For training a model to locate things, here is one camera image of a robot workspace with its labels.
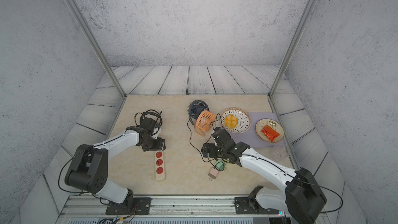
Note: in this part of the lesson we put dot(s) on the aluminium mounting rail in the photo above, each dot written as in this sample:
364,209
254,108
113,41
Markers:
167,209

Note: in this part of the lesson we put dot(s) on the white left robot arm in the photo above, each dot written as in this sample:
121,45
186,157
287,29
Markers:
88,168

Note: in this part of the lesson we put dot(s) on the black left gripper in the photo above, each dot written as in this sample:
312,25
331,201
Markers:
160,146

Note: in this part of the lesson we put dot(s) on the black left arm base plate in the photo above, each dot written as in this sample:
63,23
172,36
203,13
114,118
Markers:
130,206

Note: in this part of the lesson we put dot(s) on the patterned ceramic plate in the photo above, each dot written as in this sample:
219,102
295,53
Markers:
244,121

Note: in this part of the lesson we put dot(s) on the orange desk fan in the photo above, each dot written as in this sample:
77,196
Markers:
204,122

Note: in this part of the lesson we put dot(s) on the dark blue desk fan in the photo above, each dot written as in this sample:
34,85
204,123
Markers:
195,108

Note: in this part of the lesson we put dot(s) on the green usb power adapter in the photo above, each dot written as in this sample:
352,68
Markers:
220,166

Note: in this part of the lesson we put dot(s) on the beige small plate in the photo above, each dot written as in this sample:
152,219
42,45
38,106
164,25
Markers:
274,124

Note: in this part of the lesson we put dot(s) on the pink usb power adapter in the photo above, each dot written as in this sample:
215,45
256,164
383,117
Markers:
213,173

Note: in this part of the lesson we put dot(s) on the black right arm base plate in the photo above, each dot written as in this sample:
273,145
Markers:
249,204

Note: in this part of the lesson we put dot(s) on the white red power strip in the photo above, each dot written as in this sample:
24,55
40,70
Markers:
159,166

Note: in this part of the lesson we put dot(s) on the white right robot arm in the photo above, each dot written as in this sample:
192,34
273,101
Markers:
297,191

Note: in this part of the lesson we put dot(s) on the clear drinking glass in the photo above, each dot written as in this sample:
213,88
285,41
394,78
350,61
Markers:
279,152

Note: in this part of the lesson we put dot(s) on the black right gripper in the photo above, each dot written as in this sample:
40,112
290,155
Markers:
211,153

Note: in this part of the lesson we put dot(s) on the yellow bread bun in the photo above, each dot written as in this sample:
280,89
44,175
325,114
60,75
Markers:
230,122

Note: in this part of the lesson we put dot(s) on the red snack packet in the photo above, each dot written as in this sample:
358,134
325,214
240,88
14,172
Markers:
270,133

